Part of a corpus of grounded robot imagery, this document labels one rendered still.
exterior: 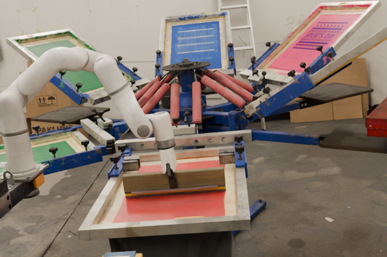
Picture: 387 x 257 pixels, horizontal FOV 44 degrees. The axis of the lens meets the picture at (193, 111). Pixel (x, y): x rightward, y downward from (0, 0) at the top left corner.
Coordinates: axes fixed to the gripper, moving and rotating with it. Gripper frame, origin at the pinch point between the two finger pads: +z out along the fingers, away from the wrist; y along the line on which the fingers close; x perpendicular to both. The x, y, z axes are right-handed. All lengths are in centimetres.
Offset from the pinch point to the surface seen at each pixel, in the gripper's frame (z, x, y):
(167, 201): 5.3, -3.0, 6.1
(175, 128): -7, -3, -54
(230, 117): 1, 24, -89
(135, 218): 4.4, -13.3, 18.8
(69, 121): -1, -87, -140
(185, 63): -31, 3, -109
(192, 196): 6.1, 6.7, 3.5
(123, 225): 0.6, -14.6, 31.1
